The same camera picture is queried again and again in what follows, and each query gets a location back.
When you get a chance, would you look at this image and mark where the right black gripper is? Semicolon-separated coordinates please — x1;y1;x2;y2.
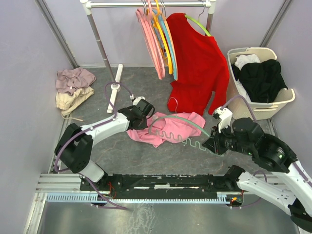
201;122;253;155

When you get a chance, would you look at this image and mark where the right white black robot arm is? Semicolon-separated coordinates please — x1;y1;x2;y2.
202;118;312;232

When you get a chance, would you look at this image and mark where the pink t shirt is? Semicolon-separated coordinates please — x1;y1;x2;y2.
127;112;206;148

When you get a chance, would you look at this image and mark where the beige crumpled garment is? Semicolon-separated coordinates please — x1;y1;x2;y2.
56;87;95;122

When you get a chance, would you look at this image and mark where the cream laundry basket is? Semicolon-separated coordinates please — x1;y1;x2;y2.
227;47;295;120

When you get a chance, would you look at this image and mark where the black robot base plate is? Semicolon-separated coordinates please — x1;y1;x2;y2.
93;173;242;200

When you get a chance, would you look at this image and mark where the white garment in basket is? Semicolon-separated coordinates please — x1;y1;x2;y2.
234;54;260;102

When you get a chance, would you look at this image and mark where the teal wavy hanger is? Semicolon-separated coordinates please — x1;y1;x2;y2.
148;112;214;155

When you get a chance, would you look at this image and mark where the lime green hanger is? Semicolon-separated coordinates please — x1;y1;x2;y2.
184;7;211;37

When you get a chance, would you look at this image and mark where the black garment in basket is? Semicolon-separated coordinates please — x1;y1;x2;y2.
232;59;287;103

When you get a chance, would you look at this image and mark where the light blue cable duct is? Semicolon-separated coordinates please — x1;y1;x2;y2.
46;192;244;203

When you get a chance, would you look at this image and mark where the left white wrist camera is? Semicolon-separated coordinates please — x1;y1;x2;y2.
130;95;145;105

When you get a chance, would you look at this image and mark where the mauve crumpled garment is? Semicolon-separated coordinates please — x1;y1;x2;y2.
56;67;97;96

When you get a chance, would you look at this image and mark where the white metal clothes rack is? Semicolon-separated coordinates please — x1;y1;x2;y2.
80;0;216;113

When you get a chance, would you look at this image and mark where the yellow hanger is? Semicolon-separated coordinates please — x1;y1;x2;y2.
153;0;173;75

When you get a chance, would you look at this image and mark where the pink hanger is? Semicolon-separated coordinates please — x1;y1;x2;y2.
141;0;167;78
135;0;163;80

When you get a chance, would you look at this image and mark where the red t shirt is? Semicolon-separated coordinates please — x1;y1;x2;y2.
167;13;230;115

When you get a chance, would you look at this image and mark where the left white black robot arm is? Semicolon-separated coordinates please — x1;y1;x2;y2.
55;99;155;190

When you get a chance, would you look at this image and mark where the light blue hanger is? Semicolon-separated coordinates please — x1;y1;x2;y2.
158;12;176;76

